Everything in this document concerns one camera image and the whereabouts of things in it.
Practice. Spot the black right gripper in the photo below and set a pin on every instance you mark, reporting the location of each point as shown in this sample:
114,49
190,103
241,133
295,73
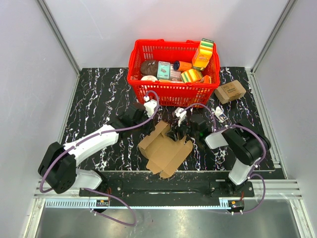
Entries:
177,129

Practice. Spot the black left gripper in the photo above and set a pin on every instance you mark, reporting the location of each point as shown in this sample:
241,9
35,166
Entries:
151,128

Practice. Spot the brown cardboard box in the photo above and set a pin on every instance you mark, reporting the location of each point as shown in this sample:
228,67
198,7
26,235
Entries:
164,154

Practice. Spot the white card with stamp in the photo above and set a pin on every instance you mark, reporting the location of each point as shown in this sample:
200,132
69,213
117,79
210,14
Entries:
220,115

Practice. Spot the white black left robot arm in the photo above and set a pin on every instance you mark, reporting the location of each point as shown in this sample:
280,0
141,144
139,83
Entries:
59,167

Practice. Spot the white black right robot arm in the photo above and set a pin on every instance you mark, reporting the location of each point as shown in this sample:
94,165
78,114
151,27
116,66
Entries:
246,142

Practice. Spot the pink white small box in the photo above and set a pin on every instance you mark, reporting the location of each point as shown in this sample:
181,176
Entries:
174,74

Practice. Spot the light blue Kamenoko sponge box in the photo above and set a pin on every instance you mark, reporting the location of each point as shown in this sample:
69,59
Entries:
163,72

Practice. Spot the green yellow sponge scrubber box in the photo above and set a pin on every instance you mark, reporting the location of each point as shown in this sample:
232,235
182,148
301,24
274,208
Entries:
203,54

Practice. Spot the red plastic shopping basket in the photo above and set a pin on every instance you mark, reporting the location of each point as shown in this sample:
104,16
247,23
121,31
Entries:
171,94

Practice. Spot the white round sponge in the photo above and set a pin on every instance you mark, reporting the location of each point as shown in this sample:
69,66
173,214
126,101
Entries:
149,78

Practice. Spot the yellow green sponge pack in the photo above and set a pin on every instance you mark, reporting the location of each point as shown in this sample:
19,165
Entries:
191,76

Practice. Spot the brown round knitted scrubber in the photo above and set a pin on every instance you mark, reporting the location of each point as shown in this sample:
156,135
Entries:
149,67

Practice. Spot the orange sponge package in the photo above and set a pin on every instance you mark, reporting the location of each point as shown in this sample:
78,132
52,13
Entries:
205,79

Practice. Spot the scouring pads pack kraft sleeve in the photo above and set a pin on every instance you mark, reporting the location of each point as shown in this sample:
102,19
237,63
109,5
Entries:
230,91

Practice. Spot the orange cylindrical bottle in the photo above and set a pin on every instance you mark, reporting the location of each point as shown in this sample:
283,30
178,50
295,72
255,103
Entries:
181,66

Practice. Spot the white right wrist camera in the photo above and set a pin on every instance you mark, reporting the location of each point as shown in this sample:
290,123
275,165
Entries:
180,114

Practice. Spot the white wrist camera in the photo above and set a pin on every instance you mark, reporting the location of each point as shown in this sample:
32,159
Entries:
180,114
150,106

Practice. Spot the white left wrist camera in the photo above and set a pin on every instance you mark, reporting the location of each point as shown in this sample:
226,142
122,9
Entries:
150,106

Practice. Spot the aluminium frame rail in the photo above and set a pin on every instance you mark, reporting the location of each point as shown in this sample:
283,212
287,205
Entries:
58,35

